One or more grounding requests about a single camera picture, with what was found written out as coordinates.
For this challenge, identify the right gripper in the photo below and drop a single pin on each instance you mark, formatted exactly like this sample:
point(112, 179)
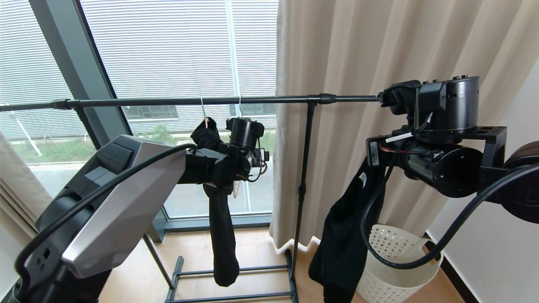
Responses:
point(442, 168)

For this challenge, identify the pink clothes hanger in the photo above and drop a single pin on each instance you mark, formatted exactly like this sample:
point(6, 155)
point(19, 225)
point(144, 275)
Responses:
point(206, 123)
point(240, 107)

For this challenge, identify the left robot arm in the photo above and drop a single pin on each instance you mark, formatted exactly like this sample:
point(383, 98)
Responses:
point(118, 210)

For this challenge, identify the white laundry basket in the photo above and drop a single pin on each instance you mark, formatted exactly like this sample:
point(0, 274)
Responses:
point(391, 277)

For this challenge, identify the black clothes rack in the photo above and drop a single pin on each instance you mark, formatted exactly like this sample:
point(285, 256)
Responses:
point(252, 100)

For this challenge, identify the window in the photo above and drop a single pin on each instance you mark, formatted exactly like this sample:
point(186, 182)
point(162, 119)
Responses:
point(168, 42)

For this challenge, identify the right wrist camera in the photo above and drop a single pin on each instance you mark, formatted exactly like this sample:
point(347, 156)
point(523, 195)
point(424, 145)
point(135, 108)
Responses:
point(400, 99)

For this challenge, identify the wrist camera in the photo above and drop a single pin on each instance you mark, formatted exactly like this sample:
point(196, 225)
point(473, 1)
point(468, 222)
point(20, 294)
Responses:
point(400, 99)
point(262, 156)

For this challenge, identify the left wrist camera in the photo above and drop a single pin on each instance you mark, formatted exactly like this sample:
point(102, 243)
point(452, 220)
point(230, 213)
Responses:
point(262, 156)

